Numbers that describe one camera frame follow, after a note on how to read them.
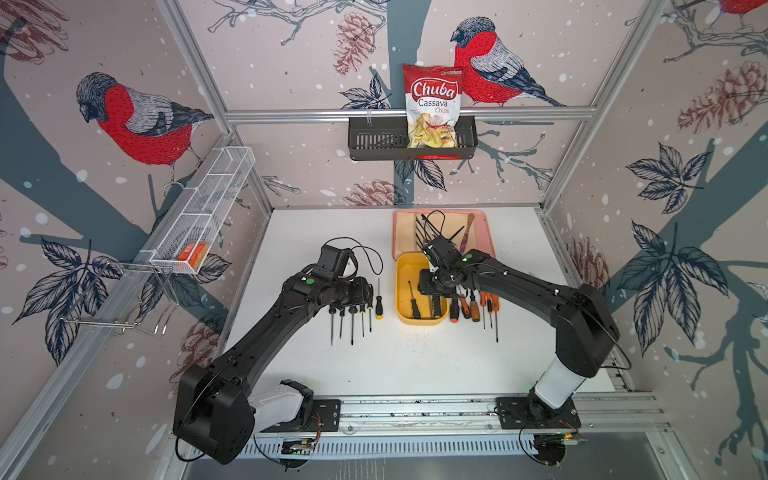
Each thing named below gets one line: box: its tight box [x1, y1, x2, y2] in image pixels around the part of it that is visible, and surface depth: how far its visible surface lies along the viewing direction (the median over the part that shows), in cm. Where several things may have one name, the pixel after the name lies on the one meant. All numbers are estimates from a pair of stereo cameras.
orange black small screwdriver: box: [461, 297, 472, 319], surface depth 92 cm
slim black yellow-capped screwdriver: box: [375, 278, 384, 321], surface depth 94 cm
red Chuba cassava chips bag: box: [402, 64, 465, 149], surface depth 85 cm
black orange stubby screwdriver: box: [450, 298, 460, 324], surface depth 92 cm
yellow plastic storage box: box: [395, 252, 449, 326], surface depth 94 cm
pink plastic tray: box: [393, 210, 496, 261], surface depth 116 cm
